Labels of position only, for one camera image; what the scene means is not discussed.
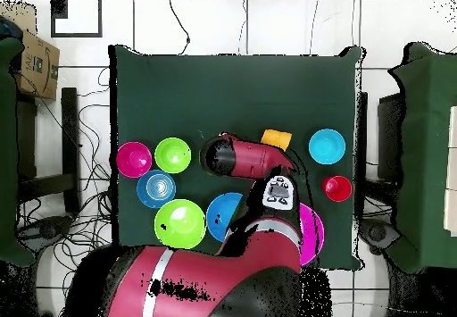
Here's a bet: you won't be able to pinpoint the orange cup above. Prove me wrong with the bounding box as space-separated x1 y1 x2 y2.
260 129 293 152

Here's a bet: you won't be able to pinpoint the small green bowl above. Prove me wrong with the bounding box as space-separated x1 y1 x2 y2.
154 137 193 174

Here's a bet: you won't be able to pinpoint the large blue bowl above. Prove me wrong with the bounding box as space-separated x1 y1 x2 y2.
205 192 245 244

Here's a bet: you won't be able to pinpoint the dark green table cloth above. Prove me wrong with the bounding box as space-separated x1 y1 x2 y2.
108 44 366 272

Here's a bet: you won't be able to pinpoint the translucent blue bowl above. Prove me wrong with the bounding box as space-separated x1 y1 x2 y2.
136 169 177 210

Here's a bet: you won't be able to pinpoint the large green bowl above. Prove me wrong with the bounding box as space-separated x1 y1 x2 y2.
154 198 207 251

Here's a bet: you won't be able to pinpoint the small red bowl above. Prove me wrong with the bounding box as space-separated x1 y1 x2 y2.
115 141 154 179

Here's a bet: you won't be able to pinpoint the small cyan bowl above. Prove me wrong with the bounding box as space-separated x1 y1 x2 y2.
308 128 347 165

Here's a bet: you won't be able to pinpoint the red cup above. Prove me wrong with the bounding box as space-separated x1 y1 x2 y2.
321 175 353 203

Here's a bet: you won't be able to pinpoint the black box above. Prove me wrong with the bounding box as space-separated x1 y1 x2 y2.
377 93 404 182

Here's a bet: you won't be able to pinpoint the green cloth covered table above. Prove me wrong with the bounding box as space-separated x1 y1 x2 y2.
0 36 37 268
388 41 457 273

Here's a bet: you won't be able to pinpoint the cardboard box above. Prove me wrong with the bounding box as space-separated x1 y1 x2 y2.
13 29 61 101

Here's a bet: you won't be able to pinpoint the white box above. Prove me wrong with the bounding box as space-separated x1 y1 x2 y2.
443 105 457 238

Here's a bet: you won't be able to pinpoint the black floor cable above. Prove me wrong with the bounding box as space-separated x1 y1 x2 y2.
168 0 191 56

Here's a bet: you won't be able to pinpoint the black bench frame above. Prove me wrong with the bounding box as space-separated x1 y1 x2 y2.
15 87 81 214

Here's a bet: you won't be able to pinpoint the black square floor frame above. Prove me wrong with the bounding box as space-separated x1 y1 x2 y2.
50 0 104 38

